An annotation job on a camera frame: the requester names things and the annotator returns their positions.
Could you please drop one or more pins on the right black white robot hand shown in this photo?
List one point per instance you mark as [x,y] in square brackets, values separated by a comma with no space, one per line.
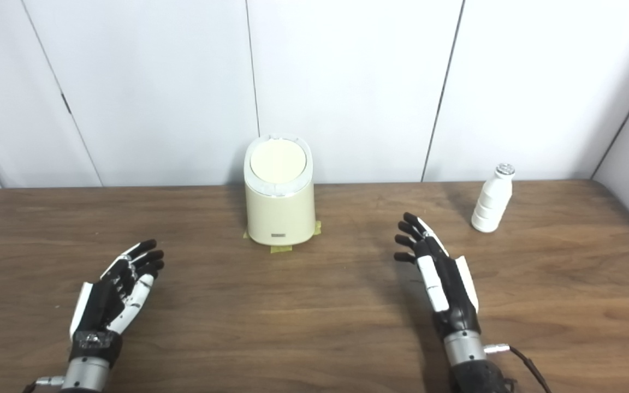
[454,295]

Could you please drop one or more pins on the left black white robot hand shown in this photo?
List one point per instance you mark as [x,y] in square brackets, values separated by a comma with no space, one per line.
[101,305]

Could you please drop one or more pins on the small white plastic bottle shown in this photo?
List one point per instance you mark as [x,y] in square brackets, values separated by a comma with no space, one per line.
[492,202]

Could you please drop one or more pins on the cream-colored plastic bin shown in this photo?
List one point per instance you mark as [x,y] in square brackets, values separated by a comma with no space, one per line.
[279,213]

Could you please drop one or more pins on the round cream bin lid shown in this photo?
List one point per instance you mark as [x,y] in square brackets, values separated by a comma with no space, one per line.
[278,161]

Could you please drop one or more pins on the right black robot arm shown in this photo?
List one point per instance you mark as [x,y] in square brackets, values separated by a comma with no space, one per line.
[464,349]

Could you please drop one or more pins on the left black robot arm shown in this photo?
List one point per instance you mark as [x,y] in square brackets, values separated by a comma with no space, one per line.
[85,376]

